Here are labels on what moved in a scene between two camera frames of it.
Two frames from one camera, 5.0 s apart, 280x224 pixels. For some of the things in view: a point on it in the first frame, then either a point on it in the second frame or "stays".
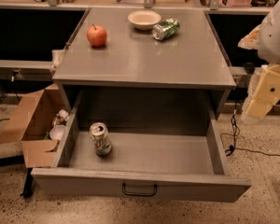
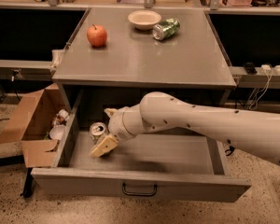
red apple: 96,35 stays
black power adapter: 249,67 stays
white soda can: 100,135 stays
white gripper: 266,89 -> 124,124
